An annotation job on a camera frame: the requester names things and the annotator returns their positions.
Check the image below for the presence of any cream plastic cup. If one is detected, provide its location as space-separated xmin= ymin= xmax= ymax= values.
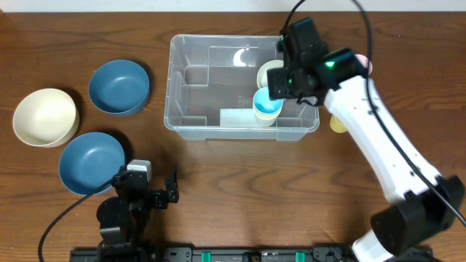
xmin=255 ymin=116 xmax=277 ymax=127

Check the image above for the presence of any clear plastic storage bin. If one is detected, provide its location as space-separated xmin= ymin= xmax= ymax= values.
xmin=164 ymin=34 xmax=320 ymax=141

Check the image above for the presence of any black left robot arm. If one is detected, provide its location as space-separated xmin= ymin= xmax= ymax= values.
xmin=96 ymin=167 xmax=179 ymax=261

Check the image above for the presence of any dark blue bowl near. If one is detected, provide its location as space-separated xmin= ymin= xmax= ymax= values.
xmin=58 ymin=132 xmax=126 ymax=195

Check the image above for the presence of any white small bowl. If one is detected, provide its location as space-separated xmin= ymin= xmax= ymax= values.
xmin=256 ymin=59 xmax=285 ymax=90

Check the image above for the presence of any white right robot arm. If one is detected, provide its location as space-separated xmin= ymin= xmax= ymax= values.
xmin=267 ymin=18 xmax=465 ymax=261

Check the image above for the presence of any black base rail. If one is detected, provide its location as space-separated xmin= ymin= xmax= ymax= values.
xmin=68 ymin=246 xmax=434 ymax=262

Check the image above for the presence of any white label in bin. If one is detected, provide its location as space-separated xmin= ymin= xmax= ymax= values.
xmin=220 ymin=108 xmax=259 ymax=128

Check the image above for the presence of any orange-yellow plastic cup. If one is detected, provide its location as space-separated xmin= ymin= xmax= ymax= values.
xmin=253 ymin=108 xmax=281 ymax=119

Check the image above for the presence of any pink plastic cup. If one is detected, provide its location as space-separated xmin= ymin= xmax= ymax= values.
xmin=355 ymin=54 xmax=373 ymax=74

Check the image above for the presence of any dark blue bowl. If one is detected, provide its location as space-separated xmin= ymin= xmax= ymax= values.
xmin=58 ymin=132 xmax=126 ymax=195
xmin=88 ymin=60 xmax=151 ymax=116

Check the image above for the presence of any cream large bowl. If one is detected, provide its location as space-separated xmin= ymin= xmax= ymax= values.
xmin=12 ymin=88 xmax=80 ymax=148

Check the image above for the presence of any yellow plastic cup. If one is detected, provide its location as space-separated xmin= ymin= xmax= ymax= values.
xmin=330 ymin=114 xmax=347 ymax=133

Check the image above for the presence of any light blue plastic cup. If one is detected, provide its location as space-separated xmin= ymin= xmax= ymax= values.
xmin=253 ymin=87 xmax=284 ymax=114

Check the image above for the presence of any dark blue bowl far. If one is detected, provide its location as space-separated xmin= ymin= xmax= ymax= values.
xmin=88 ymin=60 xmax=151 ymax=116

